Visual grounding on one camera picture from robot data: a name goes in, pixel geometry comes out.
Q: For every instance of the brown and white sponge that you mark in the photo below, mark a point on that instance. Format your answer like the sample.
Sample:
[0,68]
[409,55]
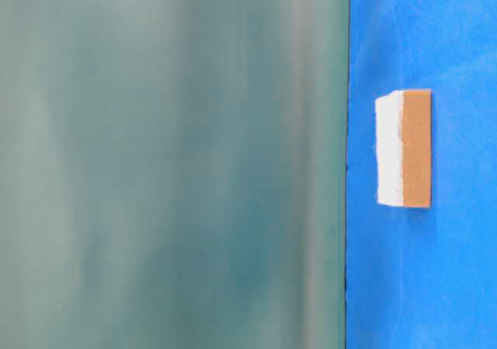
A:
[403,125]

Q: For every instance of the blue cloth mat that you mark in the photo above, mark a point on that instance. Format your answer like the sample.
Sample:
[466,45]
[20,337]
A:
[424,278]

